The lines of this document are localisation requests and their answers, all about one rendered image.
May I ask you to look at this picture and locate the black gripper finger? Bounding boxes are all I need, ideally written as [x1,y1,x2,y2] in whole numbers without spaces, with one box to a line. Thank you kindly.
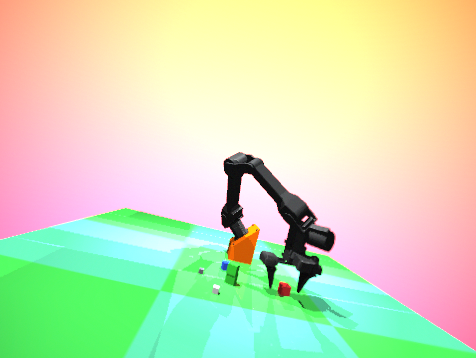
[265,265,278,288]
[297,272,318,293]

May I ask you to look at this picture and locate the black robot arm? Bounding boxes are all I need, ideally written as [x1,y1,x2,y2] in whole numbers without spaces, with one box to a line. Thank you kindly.
[221,152,336,273]

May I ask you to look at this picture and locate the blue block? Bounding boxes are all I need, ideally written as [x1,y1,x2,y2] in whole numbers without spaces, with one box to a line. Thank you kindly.
[221,260,230,271]

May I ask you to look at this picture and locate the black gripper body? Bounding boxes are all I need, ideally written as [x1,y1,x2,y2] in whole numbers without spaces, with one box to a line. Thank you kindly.
[259,238,322,275]

